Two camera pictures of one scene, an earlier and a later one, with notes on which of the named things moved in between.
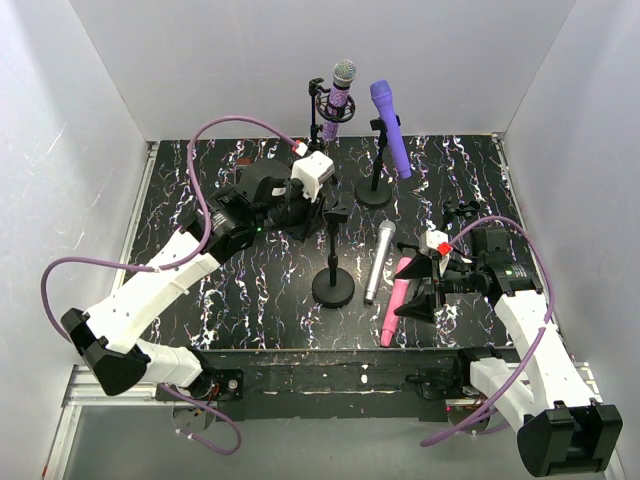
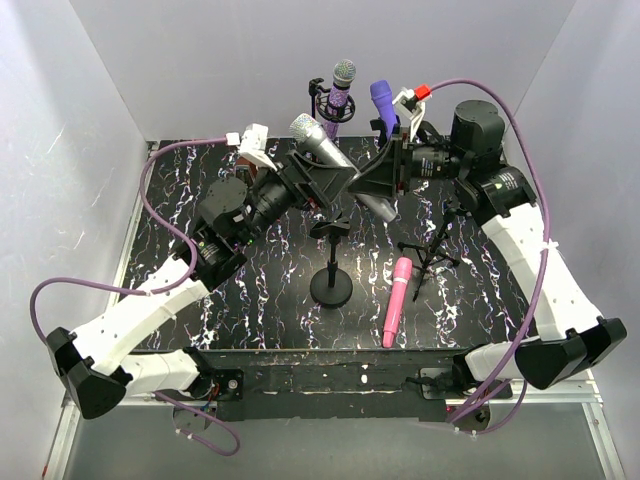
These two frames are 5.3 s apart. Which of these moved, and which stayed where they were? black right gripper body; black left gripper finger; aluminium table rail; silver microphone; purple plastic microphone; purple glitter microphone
Moved: black left gripper finger; silver microphone; black right gripper body
Stayed: purple plastic microphone; aluminium table rail; purple glitter microphone
